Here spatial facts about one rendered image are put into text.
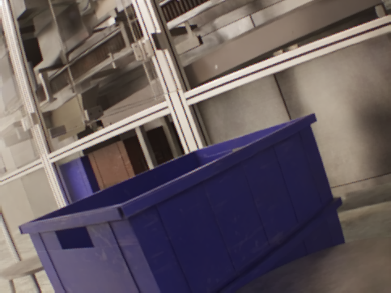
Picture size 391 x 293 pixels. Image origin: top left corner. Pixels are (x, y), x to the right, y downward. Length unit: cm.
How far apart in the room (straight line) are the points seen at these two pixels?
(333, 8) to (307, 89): 46
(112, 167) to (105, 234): 127
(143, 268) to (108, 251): 8
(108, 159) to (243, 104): 58
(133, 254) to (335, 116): 106
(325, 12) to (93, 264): 88
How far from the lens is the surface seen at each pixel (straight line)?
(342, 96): 169
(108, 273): 90
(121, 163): 206
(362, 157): 171
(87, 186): 229
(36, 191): 330
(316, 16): 141
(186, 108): 163
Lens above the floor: 51
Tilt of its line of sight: 3 degrees down
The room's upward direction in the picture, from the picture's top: 20 degrees counter-clockwise
